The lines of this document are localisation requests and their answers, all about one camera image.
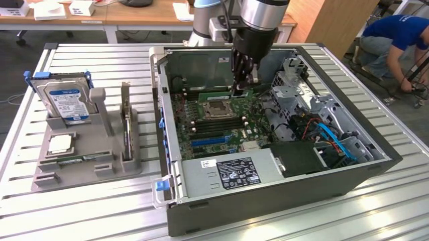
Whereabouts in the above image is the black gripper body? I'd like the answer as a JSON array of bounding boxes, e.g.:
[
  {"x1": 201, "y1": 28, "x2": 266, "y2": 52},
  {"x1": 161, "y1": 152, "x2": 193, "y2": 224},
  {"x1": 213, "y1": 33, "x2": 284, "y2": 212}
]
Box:
[{"x1": 233, "y1": 27, "x2": 278, "y2": 64}]

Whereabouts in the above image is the green RAM stick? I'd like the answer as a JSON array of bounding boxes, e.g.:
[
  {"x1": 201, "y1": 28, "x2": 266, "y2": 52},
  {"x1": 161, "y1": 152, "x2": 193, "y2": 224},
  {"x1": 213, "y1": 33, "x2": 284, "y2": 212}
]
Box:
[
  {"x1": 56, "y1": 154, "x2": 109, "y2": 164},
  {"x1": 198, "y1": 90, "x2": 256, "y2": 100}
]

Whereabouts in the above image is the black RAM slot bank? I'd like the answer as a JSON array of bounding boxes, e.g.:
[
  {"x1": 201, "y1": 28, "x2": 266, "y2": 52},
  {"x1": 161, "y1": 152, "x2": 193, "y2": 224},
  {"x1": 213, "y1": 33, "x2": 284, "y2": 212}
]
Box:
[
  {"x1": 190, "y1": 116, "x2": 250, "y2": 133},
  {"x1": 183, "y1": 86, "x2": 235, "y2": 101}
]

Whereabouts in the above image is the grey metal disk bay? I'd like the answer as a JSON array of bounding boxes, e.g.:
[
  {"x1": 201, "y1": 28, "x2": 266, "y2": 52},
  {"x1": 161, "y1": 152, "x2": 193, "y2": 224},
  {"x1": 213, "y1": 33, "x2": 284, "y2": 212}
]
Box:
[{"x1": 270, "y1": 56, "x2": 392, "y2": 164}]

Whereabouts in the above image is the metal CPU socket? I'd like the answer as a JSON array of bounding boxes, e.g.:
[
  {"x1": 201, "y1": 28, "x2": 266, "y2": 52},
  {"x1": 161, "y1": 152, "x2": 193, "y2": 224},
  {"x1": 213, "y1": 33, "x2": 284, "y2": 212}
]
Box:
[{"x1": 199, "y1": 99, "x2": 240, "y2": 119}]

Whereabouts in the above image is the green motherboard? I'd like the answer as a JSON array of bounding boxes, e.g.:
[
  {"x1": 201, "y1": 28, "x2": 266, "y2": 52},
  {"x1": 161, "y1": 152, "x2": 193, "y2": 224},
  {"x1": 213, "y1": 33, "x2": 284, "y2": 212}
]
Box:
[{"x1": 169, "y1": 85, "x2": 280, "y2": 160}]

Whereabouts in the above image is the wooden cabinet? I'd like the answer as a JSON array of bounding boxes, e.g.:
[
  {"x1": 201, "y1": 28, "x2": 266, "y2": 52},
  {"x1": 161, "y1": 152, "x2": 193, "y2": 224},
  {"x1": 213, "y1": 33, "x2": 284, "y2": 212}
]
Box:
[{"x1": 285, "y1": 0, "x2": 381, "y2": 60}]

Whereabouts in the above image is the white paper booklet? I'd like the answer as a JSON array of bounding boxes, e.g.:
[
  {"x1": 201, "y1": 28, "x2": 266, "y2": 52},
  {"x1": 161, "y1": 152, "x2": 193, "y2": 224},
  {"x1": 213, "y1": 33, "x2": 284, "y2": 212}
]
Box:
[{"x1": 173, "y1": 2, "x2": 195, "y2": 21}]

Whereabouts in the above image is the blue expansion slot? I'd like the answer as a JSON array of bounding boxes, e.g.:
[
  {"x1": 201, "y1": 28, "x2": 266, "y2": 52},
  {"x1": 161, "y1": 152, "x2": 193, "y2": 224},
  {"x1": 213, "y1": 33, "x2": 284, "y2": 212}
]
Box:
[{"x1": 190, "y1": 137, "x2": 227, "y2": 148}]

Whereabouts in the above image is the black fan shroud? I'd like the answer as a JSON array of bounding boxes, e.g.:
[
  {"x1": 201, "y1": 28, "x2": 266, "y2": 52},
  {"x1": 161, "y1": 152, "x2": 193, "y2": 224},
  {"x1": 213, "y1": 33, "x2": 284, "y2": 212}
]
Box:
[{"x1": 270, "y1": 140, "x2": 328, "y2": 178}]

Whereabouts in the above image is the black rounded device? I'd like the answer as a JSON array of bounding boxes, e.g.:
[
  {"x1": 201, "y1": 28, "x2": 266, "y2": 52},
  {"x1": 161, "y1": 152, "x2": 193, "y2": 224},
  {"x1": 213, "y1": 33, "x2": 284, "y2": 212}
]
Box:
[{"x1": 121, "y1": 0, "x2": 154, "y2": 8}]

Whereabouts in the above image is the graphics card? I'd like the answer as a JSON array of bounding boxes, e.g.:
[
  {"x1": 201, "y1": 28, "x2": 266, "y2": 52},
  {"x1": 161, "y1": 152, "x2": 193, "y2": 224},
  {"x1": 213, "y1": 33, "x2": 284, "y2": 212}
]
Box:
[{"x1": 119, "y1": 80, "x2": 134, "y2": 162}]

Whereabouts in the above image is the person in jeans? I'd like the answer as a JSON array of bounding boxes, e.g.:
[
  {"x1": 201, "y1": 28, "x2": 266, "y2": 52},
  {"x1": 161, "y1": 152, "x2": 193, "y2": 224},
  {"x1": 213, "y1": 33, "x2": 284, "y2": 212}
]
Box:
[{"x1": 354, "y1": 14, "x2": 429, "y2": 92}]

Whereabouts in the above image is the grey power supply unit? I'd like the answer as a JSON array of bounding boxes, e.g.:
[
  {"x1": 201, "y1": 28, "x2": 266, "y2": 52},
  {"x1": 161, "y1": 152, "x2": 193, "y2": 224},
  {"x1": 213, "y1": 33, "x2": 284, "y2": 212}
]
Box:
[{"x1": 181, "y1": 150, "x2": 286, "y2": 198}]

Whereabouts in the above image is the black wheeled stand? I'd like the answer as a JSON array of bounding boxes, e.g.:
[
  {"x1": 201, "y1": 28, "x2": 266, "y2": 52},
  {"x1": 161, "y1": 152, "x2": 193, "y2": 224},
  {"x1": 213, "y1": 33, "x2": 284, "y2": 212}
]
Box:
[{"x1": 381, "y1": 59, "x2": 429, "y2": 109}]

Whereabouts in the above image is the grey parts rack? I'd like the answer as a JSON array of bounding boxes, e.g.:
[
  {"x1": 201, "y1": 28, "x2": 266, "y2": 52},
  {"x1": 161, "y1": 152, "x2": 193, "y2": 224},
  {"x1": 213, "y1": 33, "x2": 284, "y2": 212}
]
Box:
[{"x1": 31, "y1": 81, "x2": 143, "y2": 193}]

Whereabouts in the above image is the hard disk with blue carrier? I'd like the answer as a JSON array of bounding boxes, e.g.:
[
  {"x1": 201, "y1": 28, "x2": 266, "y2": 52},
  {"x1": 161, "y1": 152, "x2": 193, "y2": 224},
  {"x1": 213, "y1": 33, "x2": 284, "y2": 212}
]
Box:
[{"x1": 23, "y1": 70, "x2": 94, "y2": 126}]

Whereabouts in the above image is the black open PC case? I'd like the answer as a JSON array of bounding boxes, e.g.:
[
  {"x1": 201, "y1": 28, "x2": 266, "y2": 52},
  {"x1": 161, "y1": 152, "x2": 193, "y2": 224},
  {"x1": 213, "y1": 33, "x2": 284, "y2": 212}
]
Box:
[{"x1": 149, "y1": 44, "x2": 404, "y2": 238}]

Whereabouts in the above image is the white box black print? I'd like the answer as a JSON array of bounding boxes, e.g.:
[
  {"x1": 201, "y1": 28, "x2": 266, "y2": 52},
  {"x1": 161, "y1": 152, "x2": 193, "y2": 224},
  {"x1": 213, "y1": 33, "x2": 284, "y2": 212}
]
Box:
[
  {"x1": 0, "y1": 3, "x2": 31, "y2": 17},
  {"x1": 68, "y1": 0, "x2": 97, "y2": 17}
]

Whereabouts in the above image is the silver CPU chip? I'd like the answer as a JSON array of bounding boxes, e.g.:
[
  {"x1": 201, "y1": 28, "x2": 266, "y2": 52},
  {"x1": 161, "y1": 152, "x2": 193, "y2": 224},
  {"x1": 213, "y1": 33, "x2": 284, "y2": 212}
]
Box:
[{"x1": 47, "y1": 135, "x2": 75, "y2": 155}]

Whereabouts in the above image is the white flat carton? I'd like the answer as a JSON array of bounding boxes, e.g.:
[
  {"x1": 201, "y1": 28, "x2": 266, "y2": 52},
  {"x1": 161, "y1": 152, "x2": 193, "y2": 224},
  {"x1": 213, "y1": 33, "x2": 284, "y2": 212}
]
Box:
[{"x1": 34, "y1": 1, "x2": 68, "y2": 21}]

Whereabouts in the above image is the black chair caster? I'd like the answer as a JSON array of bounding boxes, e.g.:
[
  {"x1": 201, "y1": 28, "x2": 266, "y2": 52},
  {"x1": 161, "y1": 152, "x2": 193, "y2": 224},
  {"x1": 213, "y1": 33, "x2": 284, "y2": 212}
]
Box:
[{"x1": 15, "y1": 30, "x2": 30, "y2": 46}]

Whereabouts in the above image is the black camera cable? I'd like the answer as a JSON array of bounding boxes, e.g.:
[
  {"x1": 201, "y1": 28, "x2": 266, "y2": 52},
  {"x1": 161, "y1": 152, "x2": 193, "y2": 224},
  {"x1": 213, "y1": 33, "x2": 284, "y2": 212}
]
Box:
[{"x1": 219, "y1": 0, "x2": 237, "y2": 43}]

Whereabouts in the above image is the blue wire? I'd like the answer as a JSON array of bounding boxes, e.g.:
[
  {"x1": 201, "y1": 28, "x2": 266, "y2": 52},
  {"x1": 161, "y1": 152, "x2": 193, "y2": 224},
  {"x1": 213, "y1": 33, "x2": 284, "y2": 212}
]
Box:
[{"x1": 317, "y1": 122, "x2": 354, "y2": 160}]

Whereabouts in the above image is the wooden desk white frame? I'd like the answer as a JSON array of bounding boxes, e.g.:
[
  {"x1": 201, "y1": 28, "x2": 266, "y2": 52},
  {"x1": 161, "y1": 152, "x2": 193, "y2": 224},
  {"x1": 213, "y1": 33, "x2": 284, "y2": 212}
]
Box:
[
  {"x1": 105, "y1": 0, "x2": 298, "y2": 45},
  {"x1": 0, "y1": 0, "x2": 109, "y2": 45}
]

